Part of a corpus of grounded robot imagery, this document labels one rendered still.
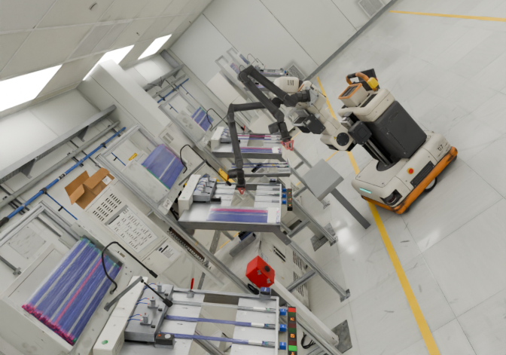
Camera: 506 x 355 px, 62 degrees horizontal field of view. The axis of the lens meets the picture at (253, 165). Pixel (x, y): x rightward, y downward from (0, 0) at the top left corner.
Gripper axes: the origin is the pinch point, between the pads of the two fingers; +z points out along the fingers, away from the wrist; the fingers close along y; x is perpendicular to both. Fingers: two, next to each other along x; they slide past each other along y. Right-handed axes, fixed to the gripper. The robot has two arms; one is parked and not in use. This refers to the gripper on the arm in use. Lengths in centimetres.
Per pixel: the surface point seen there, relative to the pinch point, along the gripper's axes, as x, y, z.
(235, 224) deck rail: -0.8, 49.1, -2.5
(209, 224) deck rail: -19, 49, -2
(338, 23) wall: 175, -761, -31
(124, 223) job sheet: -79, 48, -4
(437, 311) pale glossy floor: 115, 114, 12
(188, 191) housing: -39.4, 13.0, -9.5
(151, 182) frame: -59, 35, -29
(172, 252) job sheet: -47, 50, 20
